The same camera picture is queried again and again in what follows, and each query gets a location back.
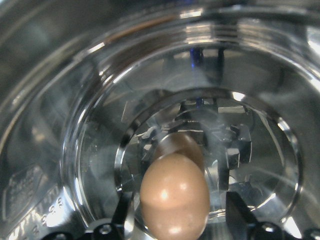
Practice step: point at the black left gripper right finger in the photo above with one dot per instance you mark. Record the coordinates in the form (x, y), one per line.
(244, 225)

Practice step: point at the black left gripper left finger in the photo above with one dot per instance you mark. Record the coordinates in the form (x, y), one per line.
(119, 227)

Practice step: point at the brown egg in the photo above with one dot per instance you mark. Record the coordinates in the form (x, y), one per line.
(174, 198)

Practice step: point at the white pot with steel interior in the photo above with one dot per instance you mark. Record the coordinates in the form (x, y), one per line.
(90, 88)

